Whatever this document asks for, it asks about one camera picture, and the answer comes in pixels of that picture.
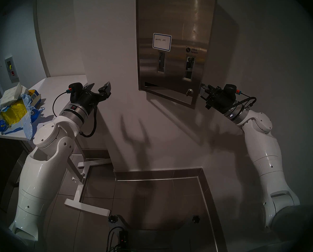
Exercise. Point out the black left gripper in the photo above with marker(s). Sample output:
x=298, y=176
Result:
x=87, y=99

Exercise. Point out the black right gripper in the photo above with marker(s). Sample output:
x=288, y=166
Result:
x=219, y=99

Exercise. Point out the stainless steel dispenser door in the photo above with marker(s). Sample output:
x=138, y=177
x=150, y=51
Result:
x=172, y=17

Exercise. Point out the grey robot base platform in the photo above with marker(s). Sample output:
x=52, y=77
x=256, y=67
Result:
x=159, y=238

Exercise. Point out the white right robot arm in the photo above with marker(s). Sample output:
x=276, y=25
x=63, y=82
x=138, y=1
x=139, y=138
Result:
x=266, y=154

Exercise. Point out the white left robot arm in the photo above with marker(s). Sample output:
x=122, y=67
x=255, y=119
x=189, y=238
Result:
x=40, y=175

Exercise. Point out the chrome dispenser push lever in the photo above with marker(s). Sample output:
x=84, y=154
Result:
x=161, y=63
x=189, y=67

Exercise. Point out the stainless steel dispenser cabinet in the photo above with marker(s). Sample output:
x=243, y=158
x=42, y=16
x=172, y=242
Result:
x=137, y=44

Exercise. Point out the small yellow blue carton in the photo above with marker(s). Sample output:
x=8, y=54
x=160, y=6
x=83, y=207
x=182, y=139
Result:
x=35, y=98

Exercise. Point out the white label with blue border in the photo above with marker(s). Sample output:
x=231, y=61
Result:
x=162, y=41

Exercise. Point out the torn blue plastic pad package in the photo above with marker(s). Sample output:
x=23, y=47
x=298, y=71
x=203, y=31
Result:
x=27, y=125

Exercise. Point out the white sanitary pad stack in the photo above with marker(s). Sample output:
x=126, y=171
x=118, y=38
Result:
x=11, y=95

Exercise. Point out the yellow wrapped pad pack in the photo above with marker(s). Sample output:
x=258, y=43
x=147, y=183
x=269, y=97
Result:
x=13, y=113

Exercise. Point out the white overbed table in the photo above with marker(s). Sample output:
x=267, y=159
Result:
x=80, y=201

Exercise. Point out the black star knob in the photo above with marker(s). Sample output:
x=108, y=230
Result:
x=196, y=219
x=112, y=219

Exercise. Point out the black electronics box red light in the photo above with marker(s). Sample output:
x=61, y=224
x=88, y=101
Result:
x=123, y=238

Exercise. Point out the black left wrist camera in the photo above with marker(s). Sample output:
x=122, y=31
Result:
x=75, y=90

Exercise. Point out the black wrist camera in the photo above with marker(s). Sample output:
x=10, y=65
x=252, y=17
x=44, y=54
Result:
x=230, y=89
x=75, y=90

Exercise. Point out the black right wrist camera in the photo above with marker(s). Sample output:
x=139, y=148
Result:
x=230, y=89

